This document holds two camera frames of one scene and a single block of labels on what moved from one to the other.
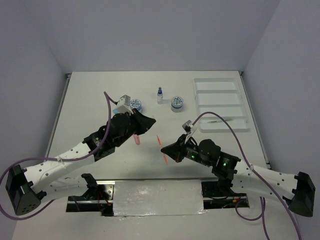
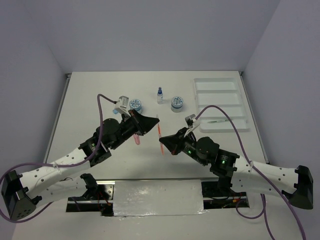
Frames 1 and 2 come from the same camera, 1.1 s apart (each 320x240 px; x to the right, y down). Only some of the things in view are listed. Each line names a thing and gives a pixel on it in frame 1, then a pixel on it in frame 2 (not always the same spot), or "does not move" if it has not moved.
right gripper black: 176,150 → 173,142
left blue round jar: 136,103 does not move
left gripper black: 144,123 does not move
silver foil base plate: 146,198 does not move
